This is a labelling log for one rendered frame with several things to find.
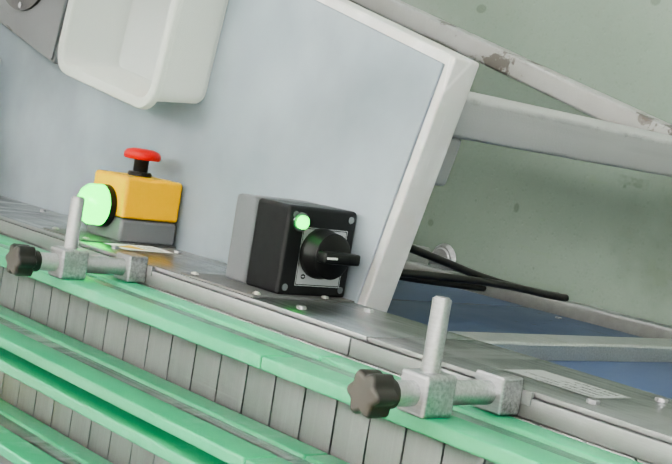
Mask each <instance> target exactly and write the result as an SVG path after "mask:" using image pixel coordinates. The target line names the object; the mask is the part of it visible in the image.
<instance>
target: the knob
mask: <svg viewBox="0 0 672 464"><path fill-rule="evenodd" d="M300 264H301V267H302V269H303V271H304V272H305V274H306V275H308V276H309V277H311V278H314V279H327V280H333V279H336V278H338V277H340V276H341V275H342V274H343V273H344V272H345V271H346V269H347V267H348V266H359V264H360V256H359V255H356V254H352V253H351V251H350V246H349V243H348V242H347V240H346V239H345V238H344V237H343V236H341V235H339V234H336V233H335V232H333V231H331V230H329V229H324V228H320V229H316V230H314V231H312V232H311V233H310V234H308V236H307V237H306V238H305V240H304V241H303V243H302V246H301V249H300Z"/></svg>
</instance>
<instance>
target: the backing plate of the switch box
mask: <svg viewBox="0 0 672 464"><path fill-rule="evenodd" d="M180 274H183V275H186V276H189V277H192V278H195V279H198V280H201V281H204V282H207V283H210V284H213V285H216V286H219V287H222V288H225V289H228V290H232V291H235V292H238V293H241V294H244V295H247V296H250V297H253V298H271V299H290V300H309V301H328V302H348V303H355V301H352V300H349V299H346V298H342V297H328V296H307V295H289V294H276V293H272V292H269V291H266V290H263V289H260V288H257V287H254V286H250V285H247V284H246V283H241V282H238V281H235V280H232V279H228V278H226V275H219V274H203V273H198V272H191V273H188V272H180Z"/></svg>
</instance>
